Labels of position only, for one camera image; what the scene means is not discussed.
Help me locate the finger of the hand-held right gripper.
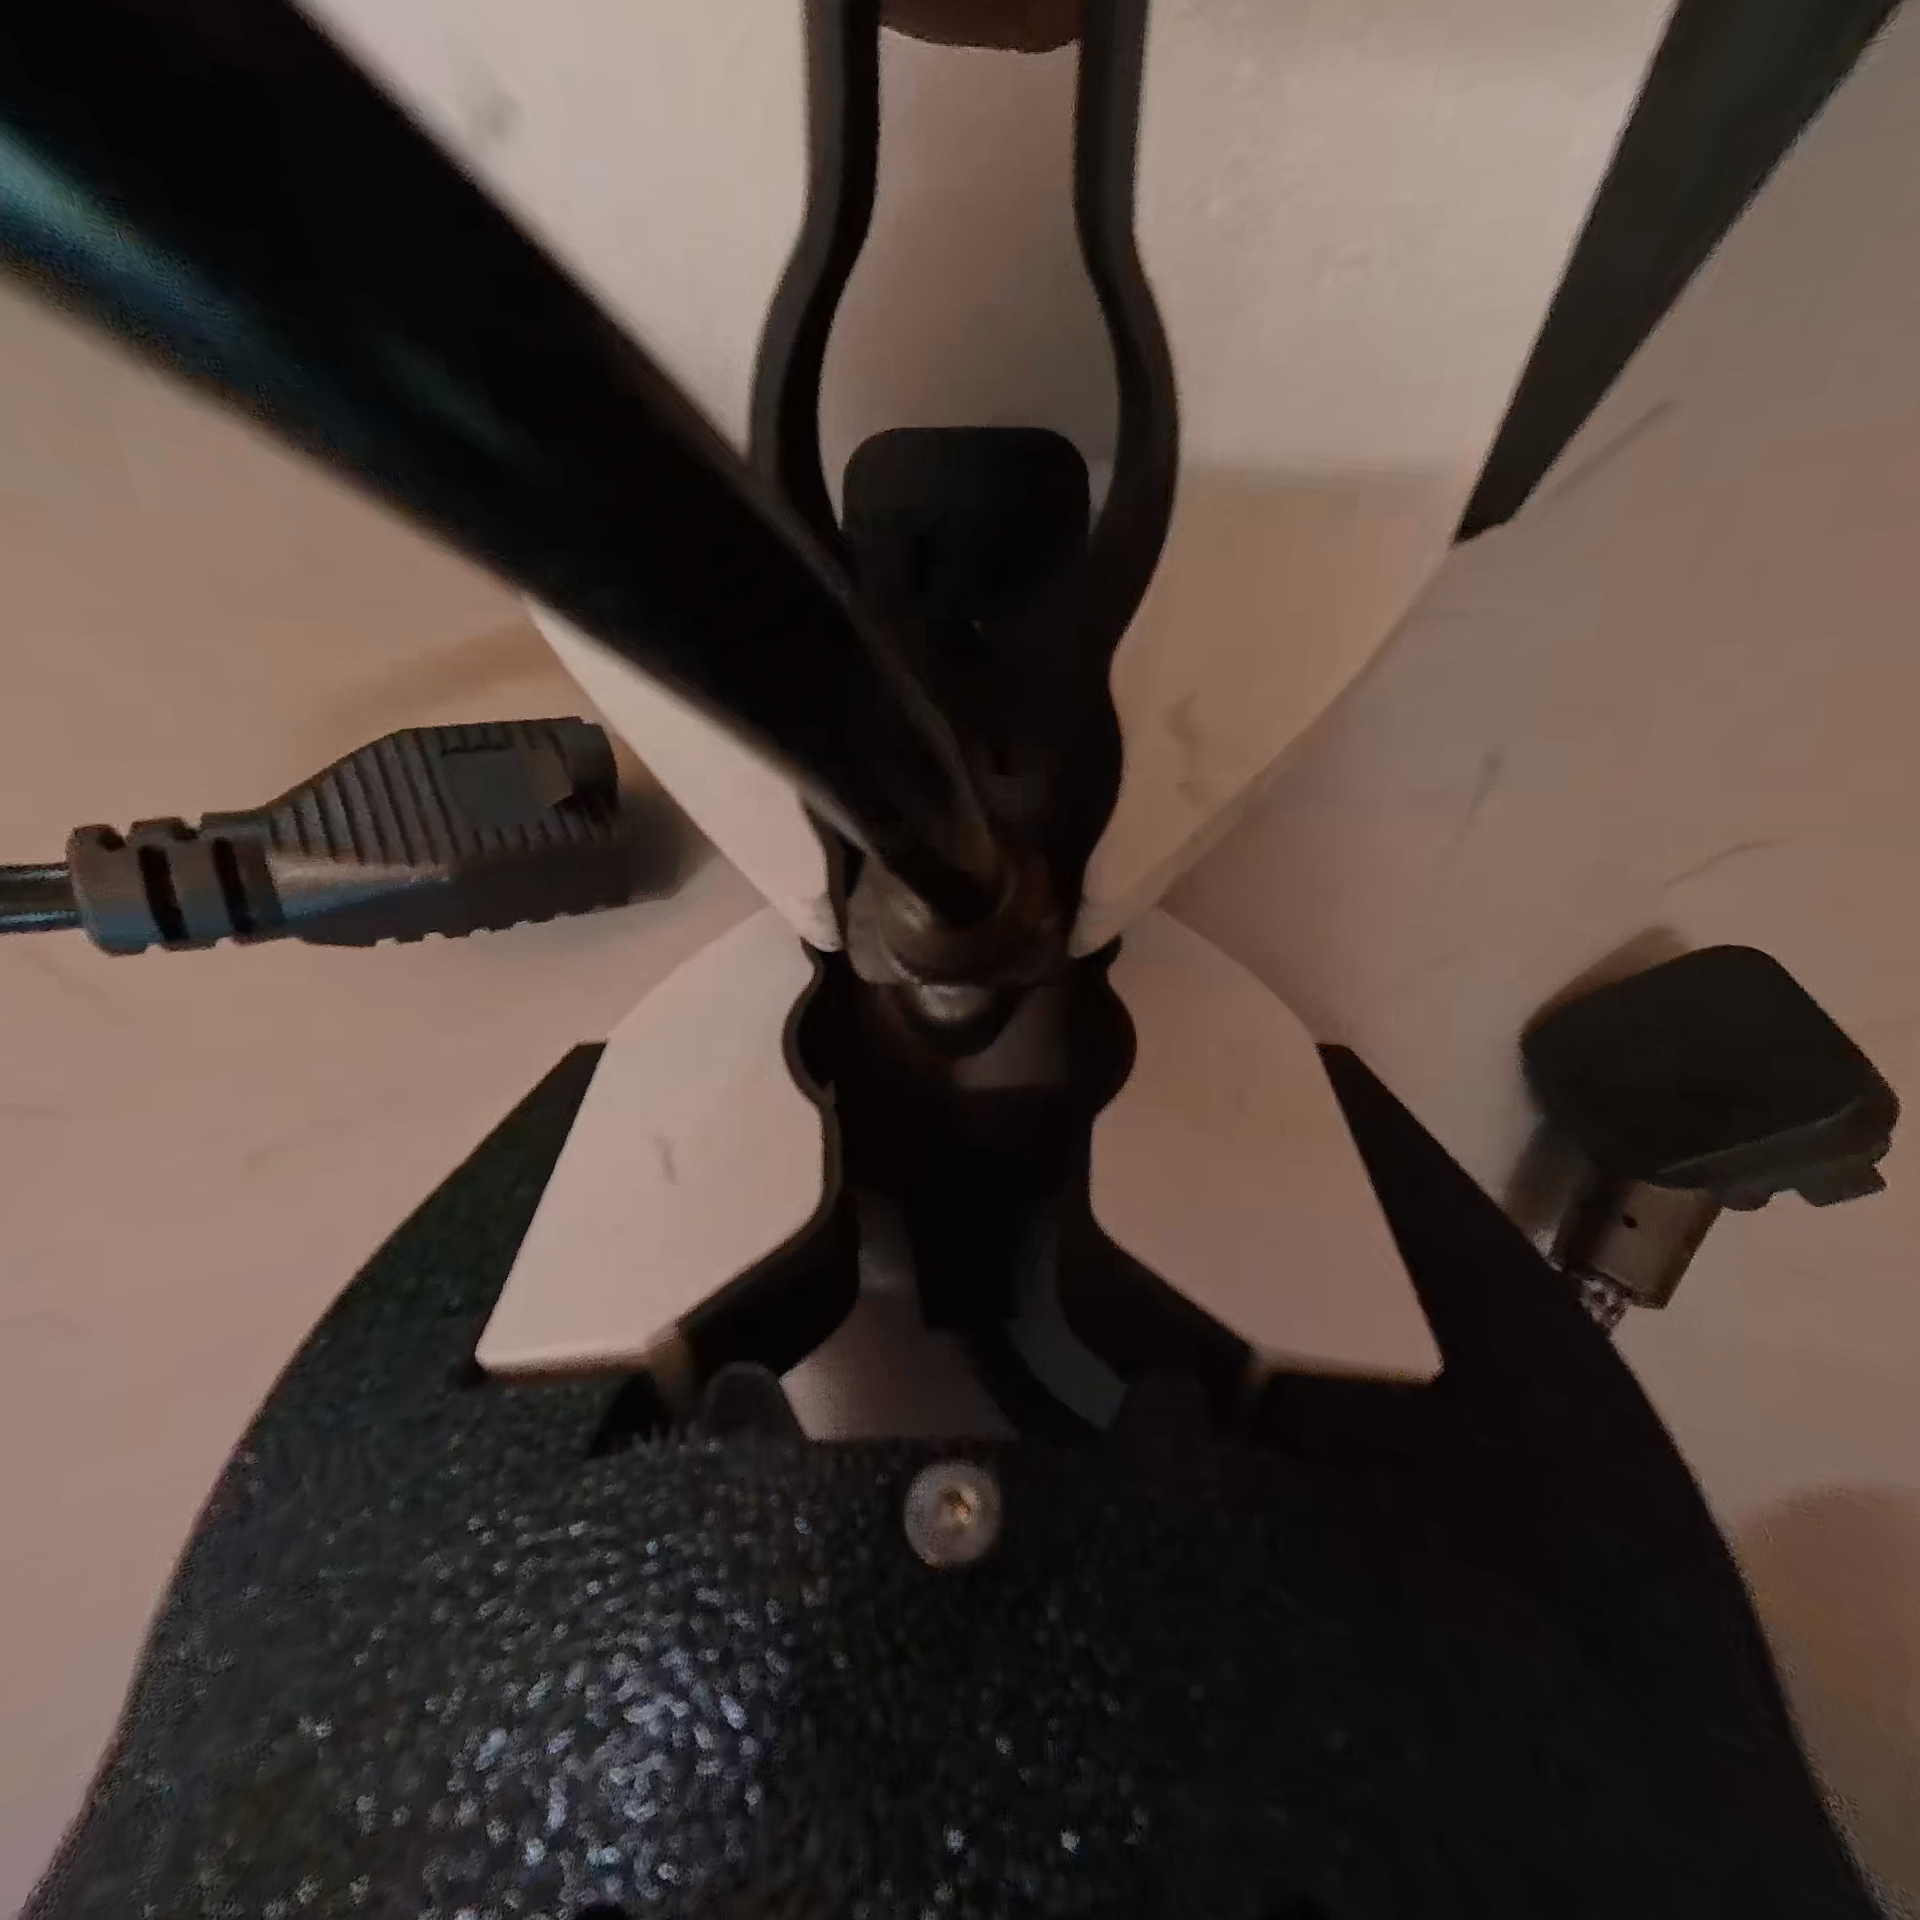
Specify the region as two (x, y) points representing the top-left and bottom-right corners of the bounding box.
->
(1068, 0), (1679, 945)
(300, 0), (887, 952)

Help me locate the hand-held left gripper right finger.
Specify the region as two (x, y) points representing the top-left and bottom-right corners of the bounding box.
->
(1048, 911), (1445, 1403)

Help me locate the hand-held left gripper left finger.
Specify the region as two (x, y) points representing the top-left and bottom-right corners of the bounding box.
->
(471, 907), (874, 1407)

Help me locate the short black power cord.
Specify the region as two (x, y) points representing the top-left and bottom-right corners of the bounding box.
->
(0, 0), (1086, 1037)

